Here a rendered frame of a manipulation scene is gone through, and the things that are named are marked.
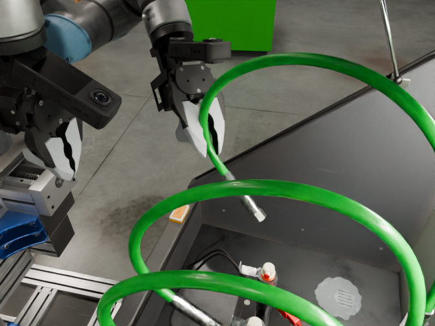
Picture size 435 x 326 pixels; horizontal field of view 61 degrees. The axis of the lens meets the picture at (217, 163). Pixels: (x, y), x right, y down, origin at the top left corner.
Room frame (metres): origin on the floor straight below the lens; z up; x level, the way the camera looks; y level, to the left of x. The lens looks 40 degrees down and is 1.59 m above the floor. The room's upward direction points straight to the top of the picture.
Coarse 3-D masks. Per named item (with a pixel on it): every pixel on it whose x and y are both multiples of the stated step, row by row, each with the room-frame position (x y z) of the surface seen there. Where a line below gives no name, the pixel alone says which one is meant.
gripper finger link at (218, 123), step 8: (200, 104) 0.54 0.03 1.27; (216, 104) 0.52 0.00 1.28; (208, 112) 0.50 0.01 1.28; (216, 112) 0.51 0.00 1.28; (208, 120) 0.50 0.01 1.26; (216, 120) 0.50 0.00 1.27; (208, 128) 0.51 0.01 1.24; (216, 128) 0.49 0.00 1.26; (224, 128) 0.50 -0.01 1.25; (216, 136) 0.48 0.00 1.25; (216, 144) 0.47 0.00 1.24; (216, 152) 0.47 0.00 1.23
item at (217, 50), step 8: (184, 40) 0.57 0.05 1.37; (192, 40) 0.58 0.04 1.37; (208, 40) 0.50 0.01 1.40; (216, 40) 0.50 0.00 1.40; (168, 48) 0.56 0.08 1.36; (176, 48) 0.54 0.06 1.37; (184, 48) 0.52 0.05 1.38; (192, 48) 0.51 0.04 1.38; (200, 48) 0.49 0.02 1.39; (208, 48) 0.49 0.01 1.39; (216, 48) 0.49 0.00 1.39; (224, 48) 0.50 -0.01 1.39; (176, 56) 0.54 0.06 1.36; (184, 56) 0.52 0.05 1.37; (192, 56) 0.51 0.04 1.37; (200, 56) 0.49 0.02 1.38; (208, 56) 0.48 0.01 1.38; (216, 56) 0.48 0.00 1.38; (224, 56) 0.49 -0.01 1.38
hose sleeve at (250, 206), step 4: (228, 172) 0.45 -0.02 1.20; (224, 176) 0.44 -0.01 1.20; (228, 176) 0.44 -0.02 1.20; (232, 176) 0.45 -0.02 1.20; (224, 180) 0.44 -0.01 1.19; (236, 196) 0.43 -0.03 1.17; (240, 196) 0.42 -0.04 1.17; (244, 196) 0.42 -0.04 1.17; (248, 196) 0.42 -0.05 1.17; (240, 200) 0.42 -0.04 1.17; (244, 200) 0.42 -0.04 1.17; (248, 200) 0.42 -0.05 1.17; (252, 200) 0.42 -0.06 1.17; (244, 204) 0.41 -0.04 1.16; (248, 204) 0.41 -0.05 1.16; (252, 204) 0.41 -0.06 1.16; (256, 204) 0.42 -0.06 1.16; (248, 208) 0.41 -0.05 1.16; (252, 208) 0.41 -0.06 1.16; (256, 208) 0.41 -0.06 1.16; (252, 212) 0.40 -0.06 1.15
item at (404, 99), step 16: (240, 64) 0.43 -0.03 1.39; (256, 64) 0.41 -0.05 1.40; (272, 64) 0.40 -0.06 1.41; (288, 64) 0.39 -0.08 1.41; (304, 64) 0.37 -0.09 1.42; (320, 64) 0.36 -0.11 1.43; (336, 64) 0.35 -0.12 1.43; (352, 64) 0.34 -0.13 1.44; (224, 80) 0.45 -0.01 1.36; (368, 80) 0.33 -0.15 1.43; (384, 80) 0.32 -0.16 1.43; (208, 96) 0.47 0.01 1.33; (400, 96) 0.31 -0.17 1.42; (416, 112) 0.29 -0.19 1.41; (432, 128) 0.28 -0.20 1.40; (208, 144) 0.47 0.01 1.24; (432, 144) 0.28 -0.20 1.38; (432, 288) 0.24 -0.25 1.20; (432, 304) 0.23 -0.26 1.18
